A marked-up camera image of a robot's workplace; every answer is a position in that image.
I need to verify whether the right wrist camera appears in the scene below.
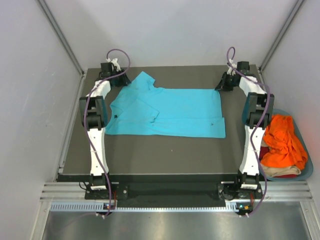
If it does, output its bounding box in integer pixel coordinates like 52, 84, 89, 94
227, 58, 237, 76

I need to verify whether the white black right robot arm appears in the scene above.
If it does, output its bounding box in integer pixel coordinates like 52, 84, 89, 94
215, 59, 275, 198

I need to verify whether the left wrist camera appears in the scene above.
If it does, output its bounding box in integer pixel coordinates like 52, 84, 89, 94
106, 58, 121, 72

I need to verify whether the white slotted cable duct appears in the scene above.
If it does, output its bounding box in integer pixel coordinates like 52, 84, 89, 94
50, 201, 249, 213

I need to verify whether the blue laundry basket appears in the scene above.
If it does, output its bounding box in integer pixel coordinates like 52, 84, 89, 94
266, 109, 313, 181

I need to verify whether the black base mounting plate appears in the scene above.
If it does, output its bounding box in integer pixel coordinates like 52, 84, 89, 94
56, 173, 263, 207

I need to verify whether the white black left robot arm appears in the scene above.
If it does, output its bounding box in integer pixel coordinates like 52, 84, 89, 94
79, 58, 131, 199

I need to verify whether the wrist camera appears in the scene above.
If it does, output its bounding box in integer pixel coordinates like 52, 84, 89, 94
106, 58, 121, 72
227, 58, 237, 76

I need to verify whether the cyan t shirt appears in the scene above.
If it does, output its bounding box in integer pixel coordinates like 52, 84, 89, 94
106, 71, 226, 139

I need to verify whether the red t shirt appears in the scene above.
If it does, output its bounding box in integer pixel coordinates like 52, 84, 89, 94
259, 147, 300, 180

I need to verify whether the orange t shirt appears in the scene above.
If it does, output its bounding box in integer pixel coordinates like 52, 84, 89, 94
260, 114, 308, 171

